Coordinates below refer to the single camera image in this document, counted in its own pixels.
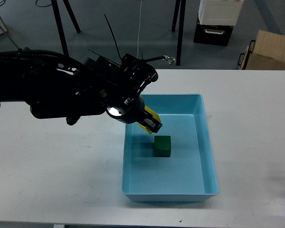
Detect white plastic crate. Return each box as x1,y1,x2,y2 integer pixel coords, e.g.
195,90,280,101
198,0,244,26

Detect black trestle legs left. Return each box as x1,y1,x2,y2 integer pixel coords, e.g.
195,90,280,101
51,0,81,57

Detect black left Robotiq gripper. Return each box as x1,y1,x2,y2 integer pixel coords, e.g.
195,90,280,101
106,96,162,133

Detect white hanging cable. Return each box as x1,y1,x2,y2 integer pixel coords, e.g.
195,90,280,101
136,0,143,59

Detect yellow wooden block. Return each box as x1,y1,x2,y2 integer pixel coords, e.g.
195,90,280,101
136,106,162,134

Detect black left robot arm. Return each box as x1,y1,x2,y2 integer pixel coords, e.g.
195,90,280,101
0,48,162,133

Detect black storage box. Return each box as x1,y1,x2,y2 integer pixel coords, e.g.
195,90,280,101
193,19,234,47

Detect light blue plastic bin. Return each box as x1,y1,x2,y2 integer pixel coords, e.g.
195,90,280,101
121,94,219,202

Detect black trestle legs right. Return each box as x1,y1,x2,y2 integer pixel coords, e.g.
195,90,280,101
171,0,186,66

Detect black trestle legs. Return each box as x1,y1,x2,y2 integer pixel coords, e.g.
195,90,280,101
51,0,81,57
171,0,186,66

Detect green wooden block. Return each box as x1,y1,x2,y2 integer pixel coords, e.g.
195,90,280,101
154,135,171,157

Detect cardboard box with handles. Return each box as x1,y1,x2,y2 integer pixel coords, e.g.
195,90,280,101
237,30,285,70

